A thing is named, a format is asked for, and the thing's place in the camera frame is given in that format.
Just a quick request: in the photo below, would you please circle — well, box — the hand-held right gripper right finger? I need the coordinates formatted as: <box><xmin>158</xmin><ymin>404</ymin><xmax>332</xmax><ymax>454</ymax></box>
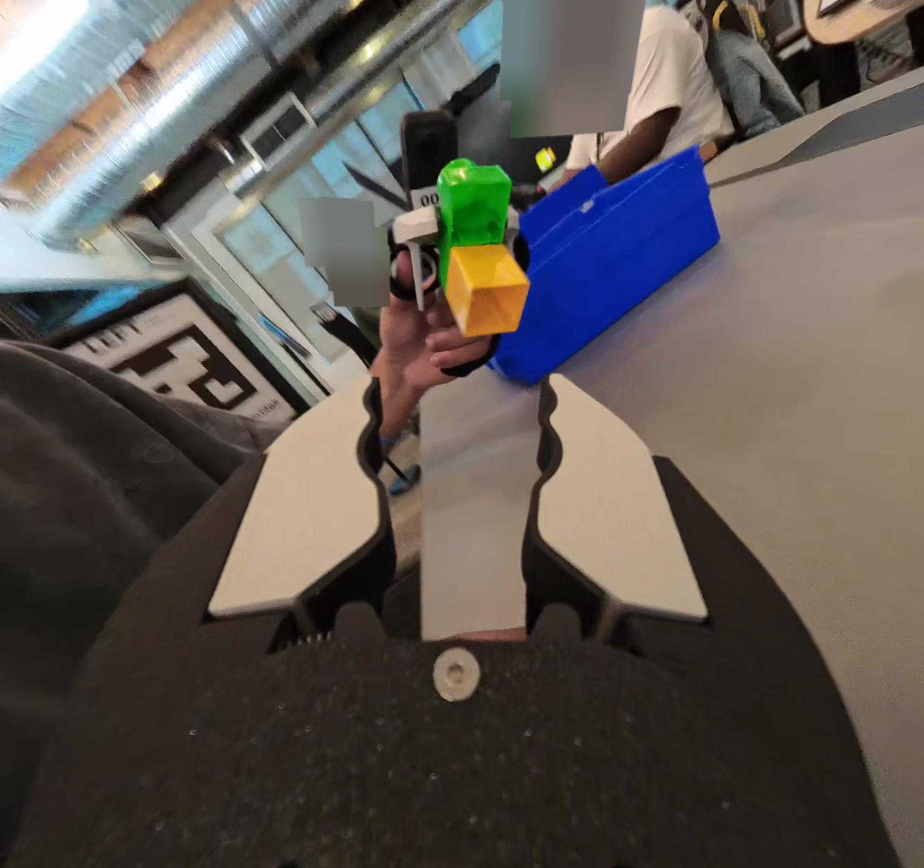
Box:
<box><xmin>521</xmin><ymin>373</ymin><xmax>708</xmax><ymax>644</ymax></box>

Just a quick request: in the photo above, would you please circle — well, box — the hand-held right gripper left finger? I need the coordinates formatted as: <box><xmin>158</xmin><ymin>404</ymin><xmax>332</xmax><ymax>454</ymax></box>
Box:
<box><xmin>208</xmin><ymin>375</ymin><xmax>398</xmax><ymax>641</ymax></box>

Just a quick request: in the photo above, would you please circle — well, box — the green two-stud block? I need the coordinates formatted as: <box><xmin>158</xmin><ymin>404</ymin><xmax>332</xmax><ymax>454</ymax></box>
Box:
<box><xmin>436</xmin><ymin>159</ymin><xmax>513</xmax><ymax>290</ymax></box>

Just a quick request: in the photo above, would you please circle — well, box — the orange single-stud block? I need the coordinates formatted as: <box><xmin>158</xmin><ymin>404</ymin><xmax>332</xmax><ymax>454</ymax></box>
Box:
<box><xmin>444</xmin><ymin>243</ymin><xmax>531</xmax><ymax>338</ymax></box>

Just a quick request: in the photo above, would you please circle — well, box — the blue plastic bin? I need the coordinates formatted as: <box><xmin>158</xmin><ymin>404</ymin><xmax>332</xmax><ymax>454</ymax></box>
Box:
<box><xmin>487</xmin><ymin>146</ymin><xmax>721</xmax><ymax>387</ymax></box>

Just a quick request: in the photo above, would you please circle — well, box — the grey desk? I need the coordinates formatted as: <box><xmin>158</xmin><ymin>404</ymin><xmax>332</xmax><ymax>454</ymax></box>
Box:
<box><xmin>419</xmin><ymin>66</ymin><xmax>924</xmax><ymax>868</ymax></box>

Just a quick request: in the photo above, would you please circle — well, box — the person's left hand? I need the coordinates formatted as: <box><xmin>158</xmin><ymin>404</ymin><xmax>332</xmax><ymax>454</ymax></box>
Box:
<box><xmin>374</xmin><ymin>253</ymin><xmax>501</xmax><ymax>394</ymax></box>

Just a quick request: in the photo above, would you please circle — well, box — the black pole stand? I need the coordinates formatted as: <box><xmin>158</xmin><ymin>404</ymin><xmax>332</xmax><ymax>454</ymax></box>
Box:
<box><xmin>381</xmin><ymin>449</ymin><xmax>422</xmax><ymax>497</ymax></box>

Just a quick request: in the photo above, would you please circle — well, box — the framed marker sign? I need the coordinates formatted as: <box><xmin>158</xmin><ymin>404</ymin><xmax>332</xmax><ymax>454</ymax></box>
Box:
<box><xmin>43</xmin><ymin>283</ymin><xmax>313</xmax><ymax>427</ymax></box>

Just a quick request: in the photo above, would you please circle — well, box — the person's dark sweatshirt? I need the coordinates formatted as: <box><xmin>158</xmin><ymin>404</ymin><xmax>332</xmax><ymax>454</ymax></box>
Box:
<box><xmin>0</xmin><ymin>341</ymin><xmax>290</xmax><ymax>868</ymax></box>

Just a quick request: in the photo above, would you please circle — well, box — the denim jacket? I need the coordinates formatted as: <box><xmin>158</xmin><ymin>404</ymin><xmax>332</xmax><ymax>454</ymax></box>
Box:
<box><xmin>675</xmin><ymin>0</ymin><xmax>807</xmax><ymax>141</ymax></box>

